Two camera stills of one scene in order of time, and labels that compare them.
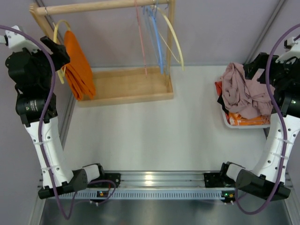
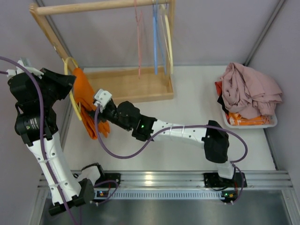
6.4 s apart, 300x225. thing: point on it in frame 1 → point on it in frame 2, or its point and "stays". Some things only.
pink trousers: x=248 y=98 stays
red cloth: x=219 y=87 stays
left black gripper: x=56 y=52 → x=59 y=79
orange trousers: x=78 y=72 → x=85 y=97
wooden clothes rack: x=116 y=85 stays
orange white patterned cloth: x=236 y=119 stays
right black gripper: x=254 y=68 → x=101 y=115
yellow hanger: x=61 y=74 → x=77 y=107
